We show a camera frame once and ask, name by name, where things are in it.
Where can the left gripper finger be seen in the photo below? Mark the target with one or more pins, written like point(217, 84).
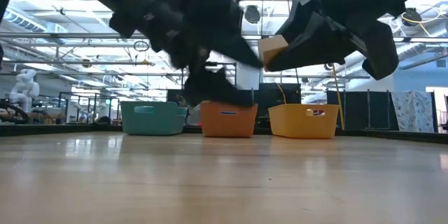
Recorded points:
point(243, 52)
point(217, 91)

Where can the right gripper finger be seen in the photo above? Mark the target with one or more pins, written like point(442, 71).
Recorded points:
point(295, 22)
point(315, 45)

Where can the small orange cube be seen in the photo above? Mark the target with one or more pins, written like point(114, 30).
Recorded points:
point(273, 50)

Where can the orange plastic bin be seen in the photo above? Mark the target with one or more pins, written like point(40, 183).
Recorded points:
point(228, 122)

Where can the person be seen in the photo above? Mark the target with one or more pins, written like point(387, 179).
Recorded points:
point(193, 116)

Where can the black hanging round device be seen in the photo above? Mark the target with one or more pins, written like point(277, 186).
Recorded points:
point(411, 17)
point(252, 14)

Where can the black screen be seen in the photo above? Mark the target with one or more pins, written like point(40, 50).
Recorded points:
point(280, 94)

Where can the white patterned cloth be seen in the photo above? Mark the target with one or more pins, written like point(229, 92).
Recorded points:
point(413, 112)

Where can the teal plastic bin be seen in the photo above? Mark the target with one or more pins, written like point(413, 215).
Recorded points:
point(154, 122)

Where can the yellow plastic bin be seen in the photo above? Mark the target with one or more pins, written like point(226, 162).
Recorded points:
point(304, 124)

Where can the white humanoid robot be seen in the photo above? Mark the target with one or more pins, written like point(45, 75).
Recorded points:
point(24, 91)

